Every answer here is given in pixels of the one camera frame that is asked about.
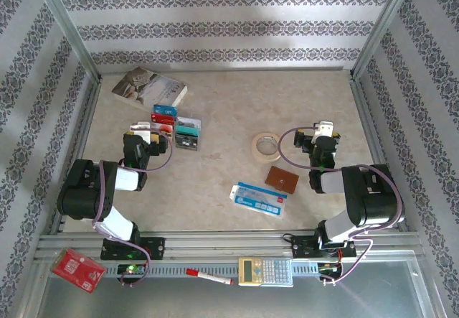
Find clear acrylic card organizer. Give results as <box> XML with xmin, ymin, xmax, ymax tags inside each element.
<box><xmin>150</xmin><ymin>103</ymin><xmax>204</xmax><ymax>153</ymax></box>

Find brown leather card holder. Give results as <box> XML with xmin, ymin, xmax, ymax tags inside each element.
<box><xmin>264</xmin><ymin>165</ymin><xmax>300</xmax><ymax>195</ymax></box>

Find white card with red circles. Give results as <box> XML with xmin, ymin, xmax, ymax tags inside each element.
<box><xmin>150</xmin><ymin>121</ymin><xmax>176</xmax><ymax>135</ymax></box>

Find black plastic card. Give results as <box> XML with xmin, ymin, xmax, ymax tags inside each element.
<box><xmin>175</xmin><ymin>134</ymin><xmax>200</xmax><ymax>150</ymax></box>

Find paperback book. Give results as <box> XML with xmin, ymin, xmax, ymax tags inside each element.
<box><xmin>111</xmin><ymin>67</ymin><xmax>189</xmax><ymax>113</ymax></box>

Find beige masking tape roll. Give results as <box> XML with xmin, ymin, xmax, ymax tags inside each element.
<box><xmin>250</xmin><ymin>131</ymin><xmax>283</xmax><ymax>164</ymax></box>

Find blue white plastic package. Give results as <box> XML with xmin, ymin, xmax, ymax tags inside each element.
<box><xmin>229</xmin><ymin>181</ymin><xmax>289</xmax><ymax>220</ymax></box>

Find circuit board with green light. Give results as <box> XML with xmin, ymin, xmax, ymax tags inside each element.
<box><xmin>117</xmin><ymin>263</ymin><xmax>147</xmax><ymax>276</ymax></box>

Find red cardboard box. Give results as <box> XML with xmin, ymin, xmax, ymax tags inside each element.
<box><xmin>49</xmin><ymin>248</ymin><xmax>107</xmax><ymax>294</ymax></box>

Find beige grey calculator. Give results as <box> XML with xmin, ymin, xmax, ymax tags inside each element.
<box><xmin>237</xmin><ymin>256</ymin><xmax>294</xmax><ymax>288</ymax></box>

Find red white marker pen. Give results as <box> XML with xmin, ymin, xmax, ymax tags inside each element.
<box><xmin>185</xmin><ymin>268</ymin><xmax>234</xmax><ymax>286</ymax></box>

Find grey metal sheet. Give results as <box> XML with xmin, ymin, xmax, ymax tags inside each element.
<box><xmin>34</xmin><ymin>260</ymin><xmax>440</xmax><ymax>318</ymax></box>

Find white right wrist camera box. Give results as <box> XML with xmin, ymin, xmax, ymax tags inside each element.
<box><xmin>311</xmin><ymin>120</ymin><xmax>336</xmax><ymax>144</ymax></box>

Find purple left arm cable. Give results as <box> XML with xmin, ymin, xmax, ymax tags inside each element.
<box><xmin>91</xmin><ymin>131</ymin><xmax>174</xmax><ymax>289</ymax></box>

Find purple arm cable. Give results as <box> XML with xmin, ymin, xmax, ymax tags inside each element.
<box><xmin>278</xmin><ymin>126</ymin><xmax>406</xmax><ymax>285</ymax></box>
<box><xmin>91</xmin><ymin>131</ymin><xmax>174</xmax><ymax>289</ymax></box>

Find aluminium side rail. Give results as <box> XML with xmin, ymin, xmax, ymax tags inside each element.
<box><xmin>349</xmin><ymin>73</ymin><xmax>410</xmax><ymax>233</ymax></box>
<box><xmin>49</xmin><ymin>77</ymin><xmax>103</xmax><ymax>235</ymax></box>

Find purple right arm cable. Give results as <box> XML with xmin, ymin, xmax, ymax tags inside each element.
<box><xmin>278</xmin><ymin>126</ymin><xmax>406</xmax><ymax>285</ymax></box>

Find aluminium cross rail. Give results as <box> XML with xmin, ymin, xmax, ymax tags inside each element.
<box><xmin>96</xmin><ymin>66</ymin><xmax>354</xmax><ymax>73</ymax></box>

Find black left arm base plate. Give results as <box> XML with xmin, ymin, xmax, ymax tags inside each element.
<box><xmin>101</xmin><ymin>237</ymin><xmax>166</xmax><ymax>261</ymax></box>

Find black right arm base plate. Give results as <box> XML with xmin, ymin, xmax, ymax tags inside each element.
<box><xmin>290</xmin><ymin>234</ymin><xmax>358</xmax><ymax>260</ymax></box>

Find circuit board with wires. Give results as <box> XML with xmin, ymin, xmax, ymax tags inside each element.
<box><xmin>317</xmin><ymin>260</ymin><xmax>344</xmax><ymax>278</ymax></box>

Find aluminium corner post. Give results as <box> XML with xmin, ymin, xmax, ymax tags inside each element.
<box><xmin>353</xmin><ymin>0</ymin><xmax>417</xmax><ymax>80</ymax></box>
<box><xmin>30</xmin><ymin>0</ymin><xmax>103</xmax><ymax>82</ymax></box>

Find grey slotted cable duct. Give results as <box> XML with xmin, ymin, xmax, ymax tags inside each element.
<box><xmin>107</xmin><ymin>258</ymin><xmax>341</xmax><ymax>279</ymax></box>

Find aluminium mounting rail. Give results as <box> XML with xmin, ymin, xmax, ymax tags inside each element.
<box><xmin>34</xmin><ymin>230</ymin><xmax>422</xmax><ymax>261</ymax></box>

